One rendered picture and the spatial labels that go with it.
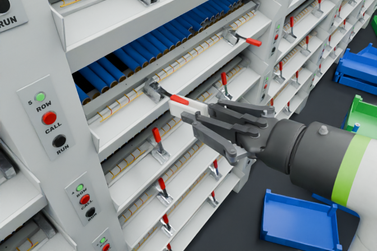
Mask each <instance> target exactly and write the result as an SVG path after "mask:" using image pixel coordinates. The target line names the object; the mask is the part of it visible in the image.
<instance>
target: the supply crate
mask: <svg viewBox="0 0 377 251"><path fill-rule="evenodd" d="M360 99H361V96H359V95H355V97H354V99H353V101H352V103H351V106H350V108H349V110H348V113H347V118H346V121H345V124H344V128H343V130H346V131H349V132H353V131H352V130H353V128H354V125H355V123H359V124H360V127H359V129H358V131H357V132H353V133H356V134H360V135H362V136H366V137H369V138H373V139H376V140H377V106H375V105H371V104H368V103H365V102H362V101H360Z"/></svg>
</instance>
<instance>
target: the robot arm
mask: <svg viewBox="0 0 377 251"><path fill-rule="evenodd" d="M177 96H179V97H181V98H183V99H186V100H188V101H189V105H188V106H187V105H183V104H180V103H177V102H175V101H172V100H170V101H169V102H168V104H169V109H170V112H171V115H174V116H176V117H179V118H181V120H182V121H183V122H185V123H188V124H190V125H192V130H193V134H194V137H195V138H197V139H198V140H200V141H201V142H203V143H204V144H206V145H207V146H209V147H210V148H212V149H213V150H214V151H216V152H217V153H219V154H221V155H222V156H224V157H225V158H226V160H227V161H228V163H229V164H230V165H231V166H236V165H237V163H238V162H237V160H240V159H243V158H245V157H248V158H249V159H258V160H261V161H262V162H263V163H264V164H265V165H266V166H268V167H270V168H272V169H274V170H277V171H280V172H281V173H284V174H287V175H288V174H289V177H290V180H291V183H292V184H294V185H296V186H298V187H301V188H303V189H305V190H308V191H309V192H312V193H315V194H317V195H319V196H321V197H323V198H326V199H328V200H330V201H332V202H335V203H337V204H339V205H341V206H344V207H346V208H349V209H350V210H353V211H355V212H356V213H358V215H359V217H360V222H359V224H358V228H357V230H356V233H355V235H354V237H353V240H352V242H351V245H350V247H349V248H348V251H377V140H376V139H373V138H369V137H366V136H362V135H360V134H356V133H353V132H349V131H346V130H343V129H340V128H336V127H332V126H330V125H327V124H323V123H319V122H312V123H310V124H309V125H308V126H307V125H305V124H302V123H299V122H295V121H293V120H289V119H286V118H284V119H281V120H278V119H277V118H275V107H274V106H271V105H268V106H259V105H253V104H247V103H241V102H238V101H232V100H225V99H219V100H218V101H217V103H215V104H214V103H210V104H208V103H205V102H203V101H200V100H196V101H195V100H191V99H189V98H186V97H183V96H181V95H177ZM225 106H226V108H225ZM209 115H210V117H209ZM230 141H231V142H232V143H230ZM238 146H239V147H240V148H239V147H238Z"/></svg>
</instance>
